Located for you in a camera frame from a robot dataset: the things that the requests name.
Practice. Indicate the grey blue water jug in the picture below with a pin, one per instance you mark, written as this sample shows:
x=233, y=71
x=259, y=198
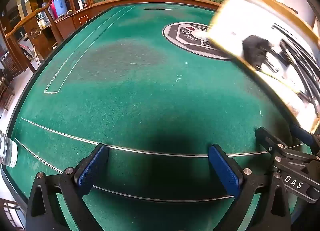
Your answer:
x=44, y=12

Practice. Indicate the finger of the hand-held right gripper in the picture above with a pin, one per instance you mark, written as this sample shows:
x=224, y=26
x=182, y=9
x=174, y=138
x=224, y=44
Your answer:
x=268, y=141
x=303, y=135

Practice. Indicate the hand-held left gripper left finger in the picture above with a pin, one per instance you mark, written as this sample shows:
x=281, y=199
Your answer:
x=91, y=168

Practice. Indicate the round grey table control panel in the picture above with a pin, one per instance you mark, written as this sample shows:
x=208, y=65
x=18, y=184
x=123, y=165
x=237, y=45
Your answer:
x=185, y=35

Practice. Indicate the small white squeeze bottle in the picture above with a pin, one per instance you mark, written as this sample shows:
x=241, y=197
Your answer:
x=80, y=2

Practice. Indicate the pink thermos jug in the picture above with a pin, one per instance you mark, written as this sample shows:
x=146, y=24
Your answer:
x=53, y=9

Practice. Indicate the wooden armchair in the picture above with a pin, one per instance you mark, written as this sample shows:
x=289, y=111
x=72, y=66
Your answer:
x=33, y=33

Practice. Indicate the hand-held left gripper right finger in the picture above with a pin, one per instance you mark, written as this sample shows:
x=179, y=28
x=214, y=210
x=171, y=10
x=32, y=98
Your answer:
x=225, y=171

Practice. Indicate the wooden display cabinet gold trim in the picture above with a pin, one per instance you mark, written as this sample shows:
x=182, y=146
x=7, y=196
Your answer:
x=21, y=3

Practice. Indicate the black round disc with knob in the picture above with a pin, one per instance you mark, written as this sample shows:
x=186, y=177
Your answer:
x=255, y=49

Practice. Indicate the blue thermos jug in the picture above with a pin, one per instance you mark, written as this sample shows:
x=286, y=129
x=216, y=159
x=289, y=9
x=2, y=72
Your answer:
x=60, y=3

